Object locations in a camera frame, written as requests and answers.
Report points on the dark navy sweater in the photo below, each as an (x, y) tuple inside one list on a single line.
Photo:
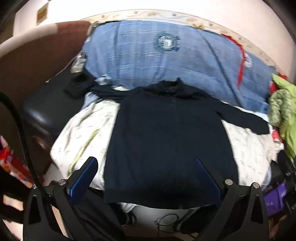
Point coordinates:
[(166, 139)]

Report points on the green patterned cloth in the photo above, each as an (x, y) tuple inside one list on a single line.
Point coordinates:
[(285, 109)]

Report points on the clear plastic bag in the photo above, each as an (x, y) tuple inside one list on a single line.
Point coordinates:
[(78, 63)]

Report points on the purple printed bag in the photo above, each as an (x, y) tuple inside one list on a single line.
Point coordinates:
[(275, 197)]

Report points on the red patterned cloth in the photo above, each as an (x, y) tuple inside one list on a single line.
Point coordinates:
[(13, 162)]

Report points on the framed wall picture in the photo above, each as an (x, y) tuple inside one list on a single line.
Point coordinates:
[(41, 15)]

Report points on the white floral quilt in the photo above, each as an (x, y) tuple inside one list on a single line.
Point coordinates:
[(83, 139)]

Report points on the small black garment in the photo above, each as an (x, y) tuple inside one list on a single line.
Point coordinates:
[(77, 86)]

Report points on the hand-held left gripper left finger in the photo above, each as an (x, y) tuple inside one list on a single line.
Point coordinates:
[(83, 179)]

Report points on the red cloth strip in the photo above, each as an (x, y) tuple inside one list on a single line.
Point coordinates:
[(241, 60)]

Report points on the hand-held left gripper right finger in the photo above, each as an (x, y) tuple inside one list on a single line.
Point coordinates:
[(208, 179)]

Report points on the black leather bench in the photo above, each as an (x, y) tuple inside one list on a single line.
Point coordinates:
[(44, 109)]

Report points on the brown headboard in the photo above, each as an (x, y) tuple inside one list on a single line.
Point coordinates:
[(34, 60)]

